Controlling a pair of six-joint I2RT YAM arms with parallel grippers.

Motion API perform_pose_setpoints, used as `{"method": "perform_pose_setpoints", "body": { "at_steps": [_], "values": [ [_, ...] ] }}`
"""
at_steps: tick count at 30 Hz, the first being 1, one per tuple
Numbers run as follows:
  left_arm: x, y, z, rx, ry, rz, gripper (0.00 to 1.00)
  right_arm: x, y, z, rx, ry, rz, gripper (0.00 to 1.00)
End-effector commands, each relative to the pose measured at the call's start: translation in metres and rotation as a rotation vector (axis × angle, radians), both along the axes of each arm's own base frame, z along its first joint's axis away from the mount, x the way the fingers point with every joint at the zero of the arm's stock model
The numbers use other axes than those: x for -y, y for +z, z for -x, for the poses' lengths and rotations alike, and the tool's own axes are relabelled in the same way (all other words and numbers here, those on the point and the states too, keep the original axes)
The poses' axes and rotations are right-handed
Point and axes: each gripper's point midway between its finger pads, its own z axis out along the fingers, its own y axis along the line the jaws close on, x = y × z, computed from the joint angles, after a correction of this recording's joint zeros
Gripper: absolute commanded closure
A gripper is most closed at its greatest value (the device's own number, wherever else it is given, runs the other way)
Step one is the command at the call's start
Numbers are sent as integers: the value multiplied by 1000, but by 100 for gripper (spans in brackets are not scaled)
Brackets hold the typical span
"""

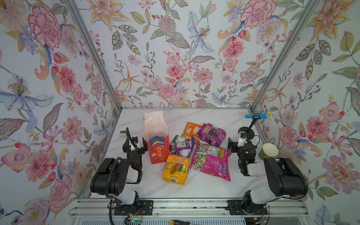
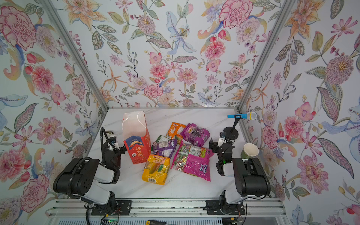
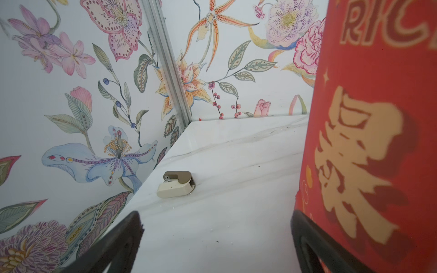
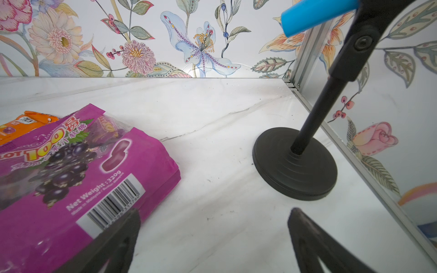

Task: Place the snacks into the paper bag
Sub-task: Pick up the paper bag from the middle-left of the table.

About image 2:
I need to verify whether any red white paper bag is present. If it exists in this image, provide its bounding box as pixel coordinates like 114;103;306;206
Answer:
122;111;151;164

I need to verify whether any large pink candy bag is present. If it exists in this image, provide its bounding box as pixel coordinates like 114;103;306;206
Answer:
171;142;214;182

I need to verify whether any yellow snack bag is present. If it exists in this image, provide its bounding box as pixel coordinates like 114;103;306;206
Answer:
142;155;170;185

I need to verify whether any purple white snack pack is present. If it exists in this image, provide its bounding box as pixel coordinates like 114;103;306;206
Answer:
151;139;177;158

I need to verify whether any green snack pack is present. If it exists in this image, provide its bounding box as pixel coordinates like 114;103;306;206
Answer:
155;135;169;143

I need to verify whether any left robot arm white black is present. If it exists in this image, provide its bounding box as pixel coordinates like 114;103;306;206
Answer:
52;128;126;208

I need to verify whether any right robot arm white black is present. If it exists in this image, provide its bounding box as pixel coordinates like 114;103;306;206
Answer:
209;139;271;205

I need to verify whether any magenta grape snack bag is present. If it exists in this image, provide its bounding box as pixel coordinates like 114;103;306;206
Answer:
181;123;210;147

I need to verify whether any blue microphone on stand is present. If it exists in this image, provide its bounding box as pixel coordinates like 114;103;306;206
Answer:
223;112;257;140

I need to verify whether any green paper cup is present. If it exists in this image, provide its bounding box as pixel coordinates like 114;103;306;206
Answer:
241;143;259;158

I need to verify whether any orange snack pack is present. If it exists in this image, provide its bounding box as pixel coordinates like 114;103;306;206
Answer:
166;122;186;139

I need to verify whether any yellow black screwdriver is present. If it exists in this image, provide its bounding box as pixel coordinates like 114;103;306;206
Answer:
146;220;173;225

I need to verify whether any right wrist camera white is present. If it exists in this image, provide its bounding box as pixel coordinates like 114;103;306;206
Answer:
217;132;227;147

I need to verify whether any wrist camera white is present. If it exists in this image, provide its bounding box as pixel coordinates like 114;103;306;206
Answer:
217;132;227;147
108;134;119;149

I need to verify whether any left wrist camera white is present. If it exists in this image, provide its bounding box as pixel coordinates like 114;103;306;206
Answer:
108;134;119;149

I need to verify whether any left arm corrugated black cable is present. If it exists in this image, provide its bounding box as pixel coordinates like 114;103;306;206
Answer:
66;157;92;225

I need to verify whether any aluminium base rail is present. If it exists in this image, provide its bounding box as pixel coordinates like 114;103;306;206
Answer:
45;198;286;218

